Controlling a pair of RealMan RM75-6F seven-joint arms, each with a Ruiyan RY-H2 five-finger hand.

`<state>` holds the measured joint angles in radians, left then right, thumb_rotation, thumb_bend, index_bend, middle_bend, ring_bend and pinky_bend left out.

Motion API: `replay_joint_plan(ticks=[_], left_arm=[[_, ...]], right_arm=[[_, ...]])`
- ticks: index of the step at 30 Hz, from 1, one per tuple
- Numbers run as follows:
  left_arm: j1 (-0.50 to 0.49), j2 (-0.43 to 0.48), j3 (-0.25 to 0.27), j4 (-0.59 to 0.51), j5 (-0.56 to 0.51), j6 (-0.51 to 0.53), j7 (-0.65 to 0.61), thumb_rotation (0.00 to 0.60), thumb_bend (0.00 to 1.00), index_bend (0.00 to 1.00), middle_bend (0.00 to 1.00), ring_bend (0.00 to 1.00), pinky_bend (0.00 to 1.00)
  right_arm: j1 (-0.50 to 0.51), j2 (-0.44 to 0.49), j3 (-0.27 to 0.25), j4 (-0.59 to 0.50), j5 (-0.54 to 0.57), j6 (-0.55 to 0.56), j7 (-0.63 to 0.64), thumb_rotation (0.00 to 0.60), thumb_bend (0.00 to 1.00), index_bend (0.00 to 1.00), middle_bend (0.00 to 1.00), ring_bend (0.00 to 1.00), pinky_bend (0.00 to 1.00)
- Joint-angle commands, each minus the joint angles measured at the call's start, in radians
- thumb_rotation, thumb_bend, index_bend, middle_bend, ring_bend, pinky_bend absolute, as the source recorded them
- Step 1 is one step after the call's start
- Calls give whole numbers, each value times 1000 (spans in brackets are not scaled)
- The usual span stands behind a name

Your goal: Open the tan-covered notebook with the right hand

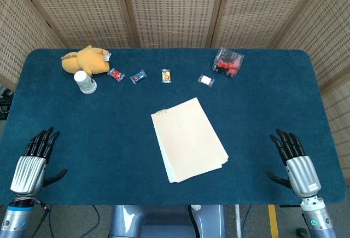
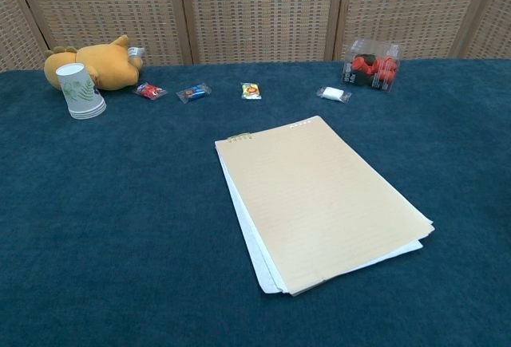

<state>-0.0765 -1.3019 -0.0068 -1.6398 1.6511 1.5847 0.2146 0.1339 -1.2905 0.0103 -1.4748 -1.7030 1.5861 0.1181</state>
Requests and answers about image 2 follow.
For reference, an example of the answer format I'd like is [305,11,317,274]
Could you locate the yellow plush toy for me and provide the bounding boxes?
[43,34,145,92]

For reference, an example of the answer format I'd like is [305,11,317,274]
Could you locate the yellow wrapped candy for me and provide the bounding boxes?
[240,81,263,101]

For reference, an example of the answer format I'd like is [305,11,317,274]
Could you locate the red wrapped candy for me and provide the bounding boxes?
[133,81,168,101]

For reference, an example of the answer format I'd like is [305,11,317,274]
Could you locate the woven rattan folding screen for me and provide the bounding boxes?
[0,0,511,73]

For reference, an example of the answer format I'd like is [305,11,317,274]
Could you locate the blue wrapped candy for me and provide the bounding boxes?
[176,81,212,104]

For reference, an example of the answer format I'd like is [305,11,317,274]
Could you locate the stacked fern print paper cups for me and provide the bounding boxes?
[55,62,108,120]

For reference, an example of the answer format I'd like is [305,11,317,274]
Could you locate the lined paper notepad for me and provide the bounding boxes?
[214,115,436,297]

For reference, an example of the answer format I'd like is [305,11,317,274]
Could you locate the clear box of red clips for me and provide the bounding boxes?
[341,39,402,93]

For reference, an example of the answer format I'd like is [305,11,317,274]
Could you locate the white wrapped candy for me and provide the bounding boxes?
[315,85,353,104]

